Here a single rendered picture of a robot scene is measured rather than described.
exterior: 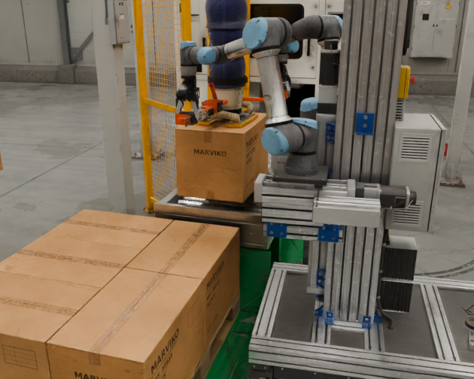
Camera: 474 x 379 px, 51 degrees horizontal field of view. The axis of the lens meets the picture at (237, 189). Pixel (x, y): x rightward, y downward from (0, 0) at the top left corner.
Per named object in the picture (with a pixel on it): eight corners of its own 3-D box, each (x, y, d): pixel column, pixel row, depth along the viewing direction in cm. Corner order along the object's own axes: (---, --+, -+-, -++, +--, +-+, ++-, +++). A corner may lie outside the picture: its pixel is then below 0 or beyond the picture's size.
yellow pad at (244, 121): (242, 116, 314) (242, 107, 312) (258, 116, 311) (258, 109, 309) (225, 127, 283) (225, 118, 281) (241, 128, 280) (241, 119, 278)
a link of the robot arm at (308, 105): (295, 122, 262) (296, 97, 258) (317, 120, 268) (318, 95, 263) (307, 128, 252) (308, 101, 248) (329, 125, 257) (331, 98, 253)
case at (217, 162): (211, 167, 346) (211, 110, 333) (268, 172, 336) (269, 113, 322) (177, 195, 292) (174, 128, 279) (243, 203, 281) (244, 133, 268)
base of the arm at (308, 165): (320, 167, 223) (321, 145, 219) (317, 177, 209) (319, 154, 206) (286, 165, 226) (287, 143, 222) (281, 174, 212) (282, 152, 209)
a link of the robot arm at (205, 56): (222, 46, 226) (206, 44, 233) (203, 47, 219) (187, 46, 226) (222, 64, 229) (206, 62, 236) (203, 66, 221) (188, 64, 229)
